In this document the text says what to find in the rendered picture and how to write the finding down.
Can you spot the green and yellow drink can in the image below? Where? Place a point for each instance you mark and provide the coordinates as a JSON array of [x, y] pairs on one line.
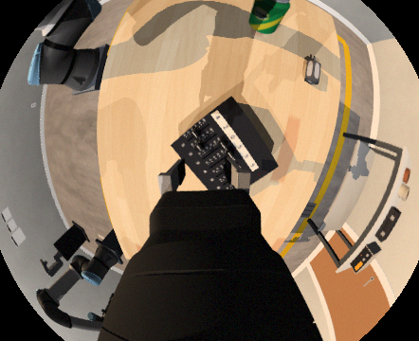
[[266, 15]]

